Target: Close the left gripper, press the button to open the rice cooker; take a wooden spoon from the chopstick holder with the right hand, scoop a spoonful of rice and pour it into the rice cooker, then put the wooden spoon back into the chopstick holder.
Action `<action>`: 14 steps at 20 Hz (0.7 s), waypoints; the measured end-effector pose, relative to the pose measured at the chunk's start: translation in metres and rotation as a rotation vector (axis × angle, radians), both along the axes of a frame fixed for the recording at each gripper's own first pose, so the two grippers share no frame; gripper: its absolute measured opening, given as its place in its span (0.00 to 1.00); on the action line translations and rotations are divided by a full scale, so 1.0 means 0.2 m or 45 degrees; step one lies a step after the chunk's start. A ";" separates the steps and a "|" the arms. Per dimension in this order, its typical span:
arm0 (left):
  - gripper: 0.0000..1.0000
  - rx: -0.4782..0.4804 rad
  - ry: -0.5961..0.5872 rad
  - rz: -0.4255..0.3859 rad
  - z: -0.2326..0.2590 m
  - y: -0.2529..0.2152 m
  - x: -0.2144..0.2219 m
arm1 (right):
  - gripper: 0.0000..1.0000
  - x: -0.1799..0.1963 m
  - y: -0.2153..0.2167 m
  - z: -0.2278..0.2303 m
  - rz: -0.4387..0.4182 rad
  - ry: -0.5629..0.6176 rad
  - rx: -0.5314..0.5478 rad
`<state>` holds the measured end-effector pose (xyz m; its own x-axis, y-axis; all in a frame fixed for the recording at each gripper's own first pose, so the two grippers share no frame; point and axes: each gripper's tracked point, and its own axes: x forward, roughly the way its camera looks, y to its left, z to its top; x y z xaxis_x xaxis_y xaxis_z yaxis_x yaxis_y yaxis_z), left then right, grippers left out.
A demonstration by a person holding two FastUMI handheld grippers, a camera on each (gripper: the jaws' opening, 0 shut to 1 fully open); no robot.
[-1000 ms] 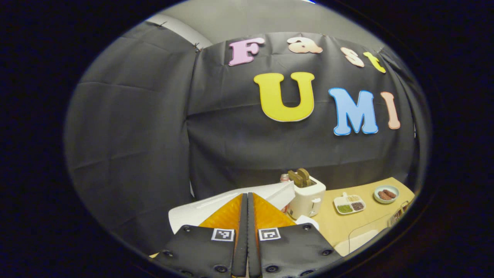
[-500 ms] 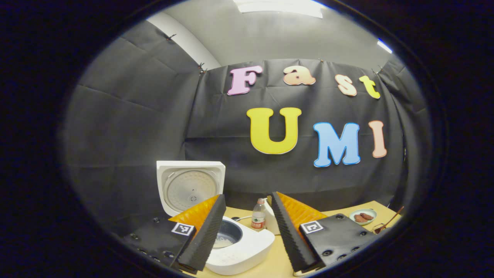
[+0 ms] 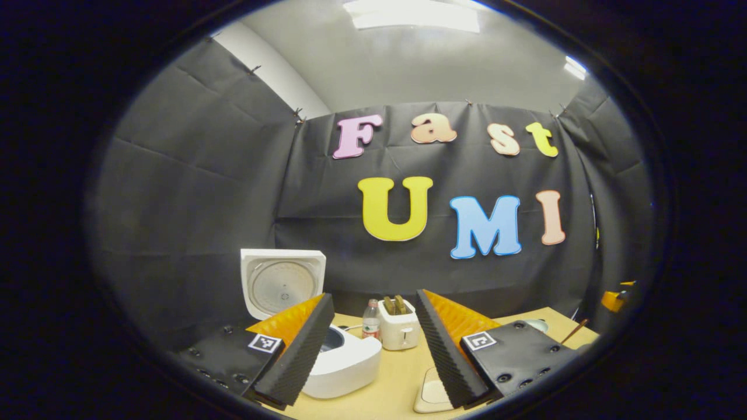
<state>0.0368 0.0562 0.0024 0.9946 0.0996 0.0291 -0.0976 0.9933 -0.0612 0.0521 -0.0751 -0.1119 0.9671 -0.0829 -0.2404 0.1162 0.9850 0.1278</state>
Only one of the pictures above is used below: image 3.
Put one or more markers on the pale green plate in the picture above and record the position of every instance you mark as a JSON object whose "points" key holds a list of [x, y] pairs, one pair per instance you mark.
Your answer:
{"points": [[538, 324]]}

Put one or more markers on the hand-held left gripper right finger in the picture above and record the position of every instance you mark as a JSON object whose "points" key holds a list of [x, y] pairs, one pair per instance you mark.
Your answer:
{"points": [[443, 350]]}

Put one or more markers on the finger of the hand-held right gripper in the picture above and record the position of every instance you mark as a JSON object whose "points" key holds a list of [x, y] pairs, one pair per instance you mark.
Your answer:
{"points": [[613, 300]]}

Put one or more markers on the brown toast slice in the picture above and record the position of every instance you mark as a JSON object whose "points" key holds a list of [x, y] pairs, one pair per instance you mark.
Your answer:
{"points": [[389, 304], [400, 303]]}

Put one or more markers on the white rice cooker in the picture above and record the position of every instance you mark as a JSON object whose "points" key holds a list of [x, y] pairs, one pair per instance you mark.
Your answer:
{"points": [[350, 361]]}

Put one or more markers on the brown wooden spoon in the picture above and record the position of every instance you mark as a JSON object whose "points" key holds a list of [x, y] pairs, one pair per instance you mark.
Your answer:
{"points": [[575, 331]]}

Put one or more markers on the cream square dish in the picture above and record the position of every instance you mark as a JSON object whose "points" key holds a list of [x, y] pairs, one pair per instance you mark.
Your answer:
{"points": [[433, 394]]}

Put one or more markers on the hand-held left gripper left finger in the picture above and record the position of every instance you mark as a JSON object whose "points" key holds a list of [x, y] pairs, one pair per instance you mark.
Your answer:
{"points": [[303, 344]]}

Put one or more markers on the clear plastic water bottle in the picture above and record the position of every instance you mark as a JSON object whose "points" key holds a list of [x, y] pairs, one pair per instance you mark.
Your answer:
{"points": [[371, 324]]}

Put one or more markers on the small ceiling light panel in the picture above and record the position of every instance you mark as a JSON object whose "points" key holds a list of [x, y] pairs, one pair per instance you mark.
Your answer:
{"points": [[575, 67]]}

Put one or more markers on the white toaster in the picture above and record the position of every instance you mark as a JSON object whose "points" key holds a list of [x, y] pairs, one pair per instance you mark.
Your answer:
{"points": [[401, 332]]}

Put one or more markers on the large ceiling light panel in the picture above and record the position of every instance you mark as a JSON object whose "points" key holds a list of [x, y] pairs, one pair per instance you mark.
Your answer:
{"points": [[414, 16]]}

